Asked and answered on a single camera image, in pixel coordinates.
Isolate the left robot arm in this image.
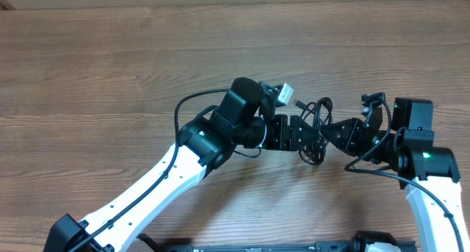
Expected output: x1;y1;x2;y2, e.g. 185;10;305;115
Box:
44;77;320;252

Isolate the black usb cable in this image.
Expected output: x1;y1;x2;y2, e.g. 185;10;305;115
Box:
292;96;334;167

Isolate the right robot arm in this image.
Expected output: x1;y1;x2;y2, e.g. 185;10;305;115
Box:
321;93;469;251

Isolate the black right camera cable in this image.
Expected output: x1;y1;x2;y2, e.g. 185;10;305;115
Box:
344;97;466;252

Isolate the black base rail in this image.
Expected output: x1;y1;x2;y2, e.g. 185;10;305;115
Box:
137;231;418;252

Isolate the black camera cable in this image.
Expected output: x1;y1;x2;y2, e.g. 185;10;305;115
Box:
65;88;265;252
344;97;466;252

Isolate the black left camera cable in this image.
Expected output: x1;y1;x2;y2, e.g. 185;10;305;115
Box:
65;88;265;252

